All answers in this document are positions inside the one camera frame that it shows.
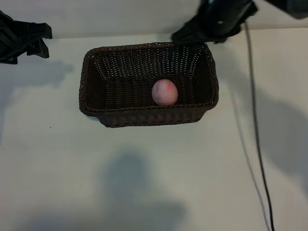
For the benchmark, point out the pink peach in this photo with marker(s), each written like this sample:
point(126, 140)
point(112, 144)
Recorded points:
point(164, 92)

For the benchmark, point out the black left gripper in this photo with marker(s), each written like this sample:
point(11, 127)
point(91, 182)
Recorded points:
point(33, 31)

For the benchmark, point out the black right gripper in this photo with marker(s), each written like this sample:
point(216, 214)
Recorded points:
point(226, 16)

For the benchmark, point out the dark brown wicker basket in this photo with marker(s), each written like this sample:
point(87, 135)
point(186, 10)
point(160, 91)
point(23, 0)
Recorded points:
point(125, 96)

